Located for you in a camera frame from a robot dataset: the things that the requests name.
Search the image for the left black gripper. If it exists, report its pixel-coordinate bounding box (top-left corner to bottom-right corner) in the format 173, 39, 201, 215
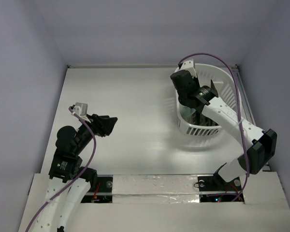
74, 112, 117, 153

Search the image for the light green speckled plate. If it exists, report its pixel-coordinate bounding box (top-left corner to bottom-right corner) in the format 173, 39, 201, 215
179, 105, 196, 124

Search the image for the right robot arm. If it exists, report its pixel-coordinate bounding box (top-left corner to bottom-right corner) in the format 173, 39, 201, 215
170, 70, 277, 189

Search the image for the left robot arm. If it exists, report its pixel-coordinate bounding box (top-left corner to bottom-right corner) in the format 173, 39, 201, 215
41, 112, 118, 232

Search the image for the white plastic dish rack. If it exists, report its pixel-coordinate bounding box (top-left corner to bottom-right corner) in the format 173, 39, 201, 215
176, 63, 237, 137

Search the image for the black plain plate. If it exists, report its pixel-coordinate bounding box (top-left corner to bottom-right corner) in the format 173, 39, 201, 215
210, 80, 218, 97

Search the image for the black floral plate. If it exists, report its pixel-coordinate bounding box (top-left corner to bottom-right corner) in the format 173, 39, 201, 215
197, 115, 218, 127

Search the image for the foil covered front board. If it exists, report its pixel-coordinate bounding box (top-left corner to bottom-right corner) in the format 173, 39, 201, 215
19, 172, 290, 232

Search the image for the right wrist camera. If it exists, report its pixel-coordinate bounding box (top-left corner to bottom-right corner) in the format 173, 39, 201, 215
178, 58, 195, 70

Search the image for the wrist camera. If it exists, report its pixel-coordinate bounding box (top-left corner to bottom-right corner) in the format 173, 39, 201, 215
72, 102, 88, 117
178, 58, 195, 70

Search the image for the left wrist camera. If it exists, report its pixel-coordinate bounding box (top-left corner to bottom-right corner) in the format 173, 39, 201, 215
72, 102, 88, 117

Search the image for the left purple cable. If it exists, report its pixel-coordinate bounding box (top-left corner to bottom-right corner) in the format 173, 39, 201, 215
26, 107, 98, 232

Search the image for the purple cable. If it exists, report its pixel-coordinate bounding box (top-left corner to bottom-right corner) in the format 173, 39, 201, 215
177, 53, 251, 203
26, 107, 98, 232

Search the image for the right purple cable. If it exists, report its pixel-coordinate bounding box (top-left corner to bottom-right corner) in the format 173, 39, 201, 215
177, 53, 251, 203

